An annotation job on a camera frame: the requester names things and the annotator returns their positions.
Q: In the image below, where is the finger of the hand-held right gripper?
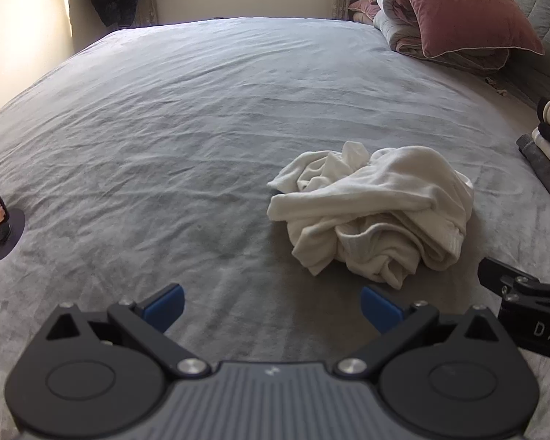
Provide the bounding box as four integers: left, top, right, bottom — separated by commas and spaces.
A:
479, 257, 550, 305

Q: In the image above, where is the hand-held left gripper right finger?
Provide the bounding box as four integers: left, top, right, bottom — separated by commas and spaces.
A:
334, 284, 509, 379

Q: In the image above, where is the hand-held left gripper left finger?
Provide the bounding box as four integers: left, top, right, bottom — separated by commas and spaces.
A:
41, 283, 212, 379

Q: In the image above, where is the folded grey garment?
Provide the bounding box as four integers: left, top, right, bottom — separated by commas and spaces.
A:
517, 134, 550, 219

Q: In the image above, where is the grey bed sheet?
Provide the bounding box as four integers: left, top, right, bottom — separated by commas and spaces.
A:
0, 17, 550, 440

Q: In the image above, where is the grey quilted headboard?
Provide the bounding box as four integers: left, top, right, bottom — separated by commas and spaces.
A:
486, 0, 550, 115

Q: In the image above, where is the folded grey pink quilt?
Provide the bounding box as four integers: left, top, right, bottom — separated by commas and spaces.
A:
373, 0, 512, 72

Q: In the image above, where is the large pink velvet pillow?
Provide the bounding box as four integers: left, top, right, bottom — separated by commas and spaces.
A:
392, 0, 545, 59

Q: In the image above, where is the small pink pillow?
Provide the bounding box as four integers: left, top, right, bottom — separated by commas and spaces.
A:
348, 0, 381, 23

